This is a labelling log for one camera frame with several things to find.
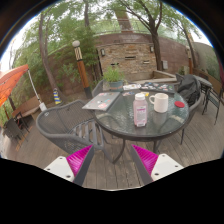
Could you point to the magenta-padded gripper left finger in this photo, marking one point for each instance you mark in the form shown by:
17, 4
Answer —
60, 166

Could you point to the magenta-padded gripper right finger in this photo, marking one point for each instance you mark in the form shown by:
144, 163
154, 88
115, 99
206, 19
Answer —
165, 166

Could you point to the pink drink bottle white cap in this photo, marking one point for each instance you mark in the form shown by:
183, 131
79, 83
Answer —
140, 111

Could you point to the dark wicker chair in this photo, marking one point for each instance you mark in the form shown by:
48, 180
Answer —
13, 128

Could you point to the flat round red coaster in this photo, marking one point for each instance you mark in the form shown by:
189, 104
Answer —
179, 104

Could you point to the white mug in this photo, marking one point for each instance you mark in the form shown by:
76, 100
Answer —
161, 102

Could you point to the wooden bench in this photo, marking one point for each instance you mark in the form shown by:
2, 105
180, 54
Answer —
26, 106

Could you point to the blue yellow striped cone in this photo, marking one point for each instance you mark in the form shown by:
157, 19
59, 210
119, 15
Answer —
57, 96

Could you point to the grey laptop with stickers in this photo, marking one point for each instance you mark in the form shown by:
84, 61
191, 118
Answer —
101, 101

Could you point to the black laptop with stickers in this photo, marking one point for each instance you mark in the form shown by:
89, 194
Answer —
158, 87

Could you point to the black jacket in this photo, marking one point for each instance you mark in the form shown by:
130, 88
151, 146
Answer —
189, 89

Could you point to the small colourful card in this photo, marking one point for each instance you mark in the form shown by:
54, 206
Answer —
127, 93

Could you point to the white sticker booklet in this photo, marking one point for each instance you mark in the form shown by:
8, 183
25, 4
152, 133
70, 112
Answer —
132, 87

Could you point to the dark round side table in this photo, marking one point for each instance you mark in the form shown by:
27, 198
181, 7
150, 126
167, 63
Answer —
204, 81

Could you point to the orange patio umbrella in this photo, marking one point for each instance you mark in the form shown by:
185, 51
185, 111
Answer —
13, 80

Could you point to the grey electrical box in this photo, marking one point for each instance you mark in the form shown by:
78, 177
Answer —
164, 65

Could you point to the green potted plant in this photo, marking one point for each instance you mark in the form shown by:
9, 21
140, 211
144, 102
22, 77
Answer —
114, 76

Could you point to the brown globe lamp post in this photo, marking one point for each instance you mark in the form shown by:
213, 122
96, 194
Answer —
81, 70

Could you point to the stone fountain wall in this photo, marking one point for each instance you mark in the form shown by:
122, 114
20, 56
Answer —
126, 61

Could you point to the black wall lantern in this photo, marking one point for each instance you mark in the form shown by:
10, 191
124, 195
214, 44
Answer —
151, 49
103, 52

